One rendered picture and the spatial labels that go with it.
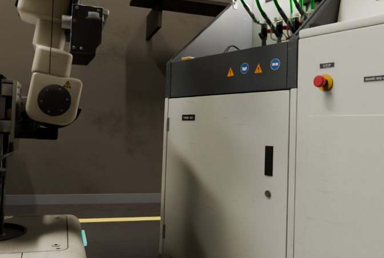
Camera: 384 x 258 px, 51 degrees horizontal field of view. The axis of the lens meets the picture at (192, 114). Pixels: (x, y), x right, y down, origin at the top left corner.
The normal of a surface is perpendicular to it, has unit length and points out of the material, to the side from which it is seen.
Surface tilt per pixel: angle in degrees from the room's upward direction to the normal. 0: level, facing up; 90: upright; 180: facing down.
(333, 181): 90
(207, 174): 90
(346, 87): 90
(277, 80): 90
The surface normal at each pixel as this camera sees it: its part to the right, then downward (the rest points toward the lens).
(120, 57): 0.30, -0.04
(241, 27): 0.65, -0.01
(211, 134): -0.75, -0.06
